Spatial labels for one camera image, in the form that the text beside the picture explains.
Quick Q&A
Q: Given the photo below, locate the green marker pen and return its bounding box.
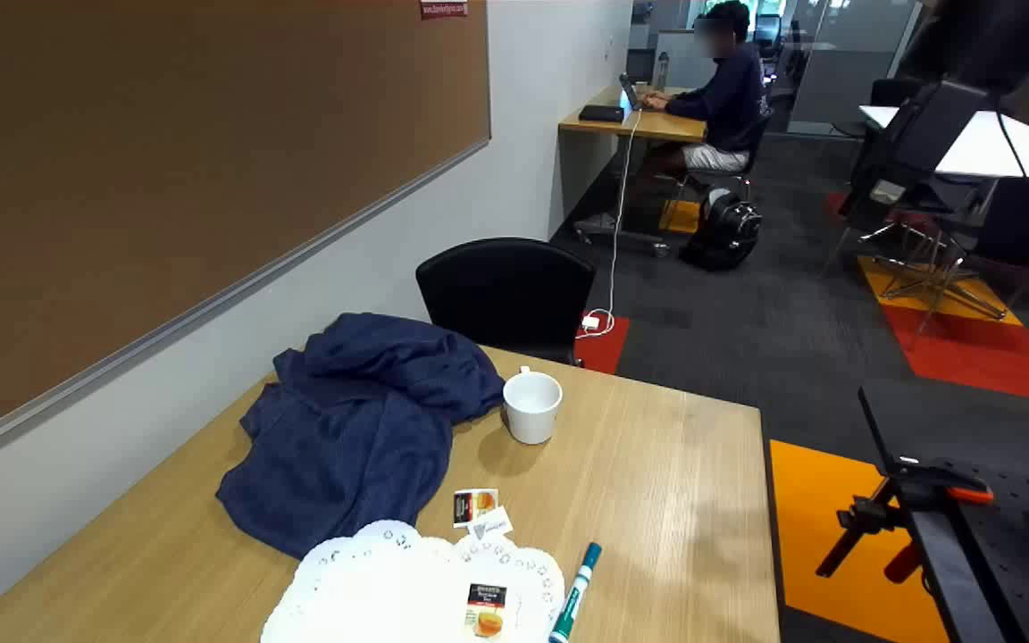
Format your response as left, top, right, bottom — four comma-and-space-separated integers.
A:
545, 539, 603, 643

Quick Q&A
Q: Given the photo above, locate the white ceramic mug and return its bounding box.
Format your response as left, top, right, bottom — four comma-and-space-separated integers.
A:
499, 364, 568, 449

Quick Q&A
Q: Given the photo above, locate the black office chair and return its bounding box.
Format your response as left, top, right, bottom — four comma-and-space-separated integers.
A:
414, 235, 596, 361

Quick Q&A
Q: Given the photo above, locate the red box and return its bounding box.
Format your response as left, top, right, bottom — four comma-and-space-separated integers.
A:
571, 311, 631, 376

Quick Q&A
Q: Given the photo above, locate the small dark photo card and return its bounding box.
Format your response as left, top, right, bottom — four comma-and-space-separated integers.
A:
450, 488, 503, 529

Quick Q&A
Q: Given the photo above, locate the navy blue cloth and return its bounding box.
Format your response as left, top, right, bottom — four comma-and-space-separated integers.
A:
215, 311, 508, 563

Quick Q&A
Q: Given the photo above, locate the small white label card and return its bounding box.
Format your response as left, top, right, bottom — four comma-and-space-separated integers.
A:
465, 507, 516, 543

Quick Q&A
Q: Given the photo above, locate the black flat desk item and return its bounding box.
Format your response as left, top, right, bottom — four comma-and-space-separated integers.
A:
574, 99, 627, 124

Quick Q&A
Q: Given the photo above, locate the black backpack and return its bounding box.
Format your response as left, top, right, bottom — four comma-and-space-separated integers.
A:
680, 191, 763, 276

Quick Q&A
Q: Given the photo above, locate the wooden office desk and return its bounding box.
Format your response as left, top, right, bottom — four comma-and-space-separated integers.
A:
553, 84, 709, 235

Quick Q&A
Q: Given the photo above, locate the small black picture card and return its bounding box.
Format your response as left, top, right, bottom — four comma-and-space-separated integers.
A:
465, 580, 512, 611

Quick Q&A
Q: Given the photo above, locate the white paper doily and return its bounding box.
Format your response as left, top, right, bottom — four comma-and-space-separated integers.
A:
256, 520, 571, 643

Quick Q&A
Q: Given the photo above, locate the seated person in navy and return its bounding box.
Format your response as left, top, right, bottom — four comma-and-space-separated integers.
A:
636, 0, 767, 178

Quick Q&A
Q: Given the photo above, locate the brown cork board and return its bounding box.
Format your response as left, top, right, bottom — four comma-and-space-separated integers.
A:
0, 0, 495, 478

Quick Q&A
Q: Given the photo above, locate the white office table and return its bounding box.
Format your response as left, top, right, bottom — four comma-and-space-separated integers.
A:
931, 109, 1029, 185

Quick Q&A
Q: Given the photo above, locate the black perforated breadboard table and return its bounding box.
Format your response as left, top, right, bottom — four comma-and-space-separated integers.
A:
906, 459, 1029, 643

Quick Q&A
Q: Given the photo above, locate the white hanging cable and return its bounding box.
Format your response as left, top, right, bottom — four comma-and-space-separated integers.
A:
600, 112, 640, 317

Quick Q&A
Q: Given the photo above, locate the wire frame chair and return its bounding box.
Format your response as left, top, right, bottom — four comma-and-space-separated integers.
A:
852, 211, 1008, 328

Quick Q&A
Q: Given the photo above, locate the orange handled black clamp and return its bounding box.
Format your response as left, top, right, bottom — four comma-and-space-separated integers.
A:
814, 459, 1001, 588

